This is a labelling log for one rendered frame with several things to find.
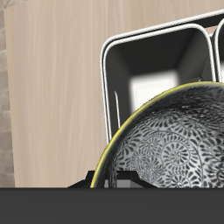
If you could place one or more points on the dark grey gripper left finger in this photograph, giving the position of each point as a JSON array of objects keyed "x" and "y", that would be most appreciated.
[{"x": 86, "y": 180}]

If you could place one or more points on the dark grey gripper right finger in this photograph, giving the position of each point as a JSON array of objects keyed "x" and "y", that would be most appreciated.
[{"x": 128, "y": 176}]

